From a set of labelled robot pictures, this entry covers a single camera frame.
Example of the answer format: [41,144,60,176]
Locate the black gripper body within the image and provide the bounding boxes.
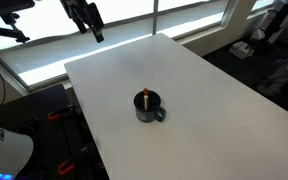
[59,0,97,22]

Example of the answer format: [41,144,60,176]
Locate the white marker with red cap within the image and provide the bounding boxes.
[142,87,150,111]

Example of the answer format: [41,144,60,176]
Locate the white robot base blue lights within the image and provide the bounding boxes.
[0,118,35,180]

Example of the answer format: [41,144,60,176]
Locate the dark blue enamel mug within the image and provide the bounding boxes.
[133,89,167,124]

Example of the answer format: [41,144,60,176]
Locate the black robot stand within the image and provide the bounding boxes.
[0,83,110,180]

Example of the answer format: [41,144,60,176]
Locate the white device on floor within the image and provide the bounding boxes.
[229,40,256,61]

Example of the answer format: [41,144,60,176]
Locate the black upright stand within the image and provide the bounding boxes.
[266,0,288,45]

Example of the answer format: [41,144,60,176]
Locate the grey machine on floor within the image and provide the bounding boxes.
[256,54,288,98]

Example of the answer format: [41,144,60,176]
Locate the grey window frame mullion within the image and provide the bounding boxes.
[151,0,160,36]

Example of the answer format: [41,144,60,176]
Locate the black clamp with orange handle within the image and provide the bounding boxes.
[46,105,76,122]
[57,143,92,176]

